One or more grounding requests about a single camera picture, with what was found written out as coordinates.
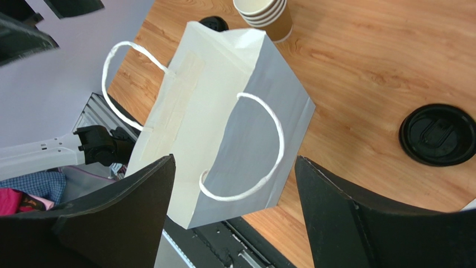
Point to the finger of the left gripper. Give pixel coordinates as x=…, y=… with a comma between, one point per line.
x=73, y=8
x=21, y=39

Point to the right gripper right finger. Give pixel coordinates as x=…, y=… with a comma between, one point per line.
x=350, y=226

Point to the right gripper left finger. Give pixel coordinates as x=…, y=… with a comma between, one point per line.
x=119, y=225

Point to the black coffee cup lid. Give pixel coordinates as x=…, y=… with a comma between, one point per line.
x=215, y=23

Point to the white paper bag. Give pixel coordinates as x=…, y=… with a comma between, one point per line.
x=232, y=113

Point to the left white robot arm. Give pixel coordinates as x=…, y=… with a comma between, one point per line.
x=52, y=56

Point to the person in checked shirt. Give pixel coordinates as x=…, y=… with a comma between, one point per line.
x=32, y=192

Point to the bundle of wrapped straws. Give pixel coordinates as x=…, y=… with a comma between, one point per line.
x=470, y=205

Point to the stack of paper cups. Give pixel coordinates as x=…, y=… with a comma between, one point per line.
x=273, y=17

